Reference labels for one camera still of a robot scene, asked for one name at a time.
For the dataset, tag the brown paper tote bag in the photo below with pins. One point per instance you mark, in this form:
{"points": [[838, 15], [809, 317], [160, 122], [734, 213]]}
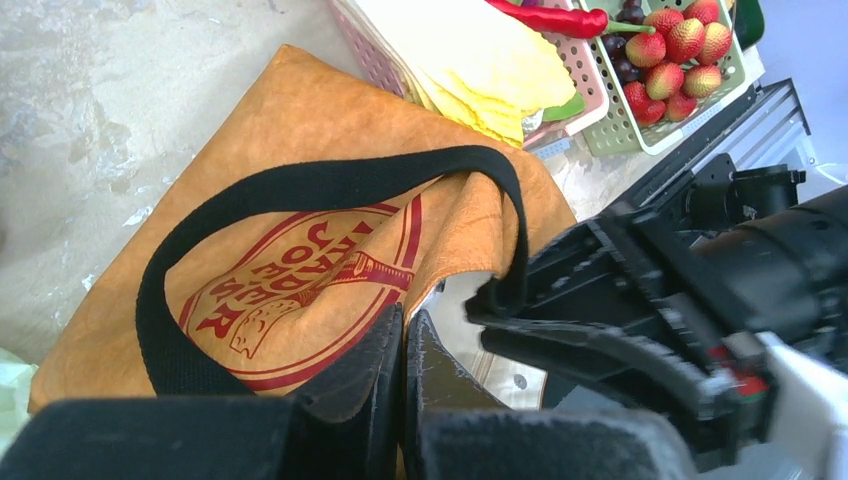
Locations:
{"points": [[320, 204]]}

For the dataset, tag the toy napa cabbage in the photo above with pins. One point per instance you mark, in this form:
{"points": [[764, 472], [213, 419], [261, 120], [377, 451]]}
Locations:
{"points": [[468, 62]]}

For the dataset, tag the green plastic basket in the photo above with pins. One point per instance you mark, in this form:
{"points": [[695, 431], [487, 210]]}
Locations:
{"points": [[618, 131]]}

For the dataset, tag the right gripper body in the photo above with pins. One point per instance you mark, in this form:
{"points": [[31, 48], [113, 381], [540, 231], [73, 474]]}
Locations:
{"points": [[785, 274]]}

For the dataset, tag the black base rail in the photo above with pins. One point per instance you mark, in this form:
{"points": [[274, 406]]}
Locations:
{"points": [[766, 126]]}

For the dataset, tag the toy grape bunch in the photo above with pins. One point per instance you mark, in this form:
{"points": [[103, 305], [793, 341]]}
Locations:
{"points": [[615, 44]]}

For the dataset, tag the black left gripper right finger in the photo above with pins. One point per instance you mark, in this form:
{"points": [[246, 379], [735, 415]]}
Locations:
{"points": [[456, 429]]}

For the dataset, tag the toy lychee bunch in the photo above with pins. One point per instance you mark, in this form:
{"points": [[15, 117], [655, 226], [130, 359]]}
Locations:
{"points": [[678, 63]]}

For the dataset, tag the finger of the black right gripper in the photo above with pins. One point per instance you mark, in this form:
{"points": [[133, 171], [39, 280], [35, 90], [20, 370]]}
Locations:
{"points": [[622, 337]]}

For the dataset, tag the green plastic grocery bag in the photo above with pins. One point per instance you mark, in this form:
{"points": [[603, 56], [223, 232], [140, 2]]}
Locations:
{"points": [[16, 379]]}

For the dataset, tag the pink plastic basket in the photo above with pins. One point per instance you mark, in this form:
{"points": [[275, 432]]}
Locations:
{"points": [[379, 70]]}

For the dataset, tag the toy red chili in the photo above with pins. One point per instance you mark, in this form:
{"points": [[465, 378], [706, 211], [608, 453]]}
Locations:
{"points": [[574, 23]]}

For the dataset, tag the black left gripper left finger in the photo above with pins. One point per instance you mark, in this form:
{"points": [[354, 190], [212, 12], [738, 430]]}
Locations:
{"points": [[341, 424]]}

